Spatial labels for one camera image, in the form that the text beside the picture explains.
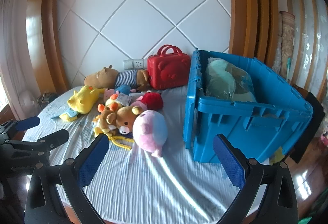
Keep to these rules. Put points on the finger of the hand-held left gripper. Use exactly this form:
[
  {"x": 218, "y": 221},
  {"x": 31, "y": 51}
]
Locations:
[
  {"x": 57, "y": 138},
  {"x": 27, "y": 122}
]

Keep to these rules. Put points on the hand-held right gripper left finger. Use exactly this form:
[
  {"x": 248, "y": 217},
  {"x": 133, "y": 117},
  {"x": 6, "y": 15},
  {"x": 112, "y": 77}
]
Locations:
[{"x": 93, "y": 160}]

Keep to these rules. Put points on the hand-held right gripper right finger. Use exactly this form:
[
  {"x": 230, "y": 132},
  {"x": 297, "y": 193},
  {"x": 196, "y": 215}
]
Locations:
[{"x": 229, "y": 162}]

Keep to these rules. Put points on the blue plastic storage crate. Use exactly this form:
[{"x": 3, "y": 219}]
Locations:
[{"x": 243, "y": 134}]

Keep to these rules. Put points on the yellow plastic tongs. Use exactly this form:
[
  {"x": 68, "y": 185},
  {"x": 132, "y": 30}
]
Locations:
[{"x": 129, "y": 141}]

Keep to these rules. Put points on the small orange giraffe plush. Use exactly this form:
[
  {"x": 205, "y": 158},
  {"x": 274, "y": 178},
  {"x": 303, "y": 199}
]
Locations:
[{"x": 103, "y": 119}]

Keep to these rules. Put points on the brown bear plush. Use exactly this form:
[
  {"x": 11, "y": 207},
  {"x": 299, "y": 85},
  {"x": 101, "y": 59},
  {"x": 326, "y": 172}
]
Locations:
[{"x": 125, "y": 113}]

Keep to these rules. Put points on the large round pink pig plush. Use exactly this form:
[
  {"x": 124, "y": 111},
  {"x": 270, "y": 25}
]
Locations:
[{"x": 148, "y": 134}]

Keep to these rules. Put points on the dark patterned bag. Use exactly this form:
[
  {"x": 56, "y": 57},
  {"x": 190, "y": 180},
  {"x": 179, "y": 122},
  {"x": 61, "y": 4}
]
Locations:
[{"x": 47, "y": 99}]

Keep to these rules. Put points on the yellow mouse plush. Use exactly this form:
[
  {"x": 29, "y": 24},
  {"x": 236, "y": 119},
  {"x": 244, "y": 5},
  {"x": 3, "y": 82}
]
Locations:
[{"x": 82, "y": 99}]

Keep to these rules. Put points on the yellow duck plush orange feet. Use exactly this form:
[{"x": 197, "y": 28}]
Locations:
[{"x": 115, "y": 106}]

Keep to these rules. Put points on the small light pink plush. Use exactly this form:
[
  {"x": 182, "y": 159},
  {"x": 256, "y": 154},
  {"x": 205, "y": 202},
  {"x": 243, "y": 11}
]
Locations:
[{"x": 109, "y": 93}]

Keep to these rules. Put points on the brown plush with striped shirt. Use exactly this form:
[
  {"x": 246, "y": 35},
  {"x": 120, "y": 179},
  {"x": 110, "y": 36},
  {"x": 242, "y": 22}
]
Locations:
[{"x": 100, "y": 78}]

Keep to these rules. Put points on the plain white curtain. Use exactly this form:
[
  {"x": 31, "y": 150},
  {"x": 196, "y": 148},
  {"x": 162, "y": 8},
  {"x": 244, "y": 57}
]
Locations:
[{"x": 12, "y": 47}]

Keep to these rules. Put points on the blue plush toy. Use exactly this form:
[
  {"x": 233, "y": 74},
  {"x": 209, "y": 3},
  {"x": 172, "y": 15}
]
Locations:
[{"x": 123, "y": 88}]

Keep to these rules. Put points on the pink pig plush red dress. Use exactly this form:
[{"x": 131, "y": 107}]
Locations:
[{"x": 153, "y": 101}]

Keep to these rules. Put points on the teal plush in plastic bag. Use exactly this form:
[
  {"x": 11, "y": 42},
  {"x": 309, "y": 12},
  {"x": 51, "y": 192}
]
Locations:
[{"x": 220, "y": 78}]

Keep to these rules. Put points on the black cloth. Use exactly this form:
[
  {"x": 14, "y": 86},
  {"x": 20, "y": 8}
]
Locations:
[{"x": 315, "y": 116}]

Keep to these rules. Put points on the red bear-embossed toy suitcase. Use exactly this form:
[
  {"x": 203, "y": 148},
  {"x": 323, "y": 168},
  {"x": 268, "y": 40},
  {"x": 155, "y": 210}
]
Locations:
[{"x": 169, "y": 72}]

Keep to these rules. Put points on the teal stick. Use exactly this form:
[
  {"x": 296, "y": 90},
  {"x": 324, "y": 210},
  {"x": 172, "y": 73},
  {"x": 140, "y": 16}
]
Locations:
[{"x": 288, "y": 67}]

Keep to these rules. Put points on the rolled patterned carpet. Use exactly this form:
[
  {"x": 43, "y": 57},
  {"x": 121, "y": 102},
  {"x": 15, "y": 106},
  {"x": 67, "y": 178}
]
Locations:
[{"x": 287, "y": 39}]

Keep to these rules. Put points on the wooden arch frame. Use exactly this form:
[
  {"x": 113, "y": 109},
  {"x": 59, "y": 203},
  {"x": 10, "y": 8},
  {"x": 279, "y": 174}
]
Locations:
[
  {"x": 43, "y": 34},
  {"x": 251, "y": 8}
]

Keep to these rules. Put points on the white wall socket panel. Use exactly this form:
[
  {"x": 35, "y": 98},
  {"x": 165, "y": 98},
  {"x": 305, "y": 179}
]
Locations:
[{"x": 135, "y": 64}]

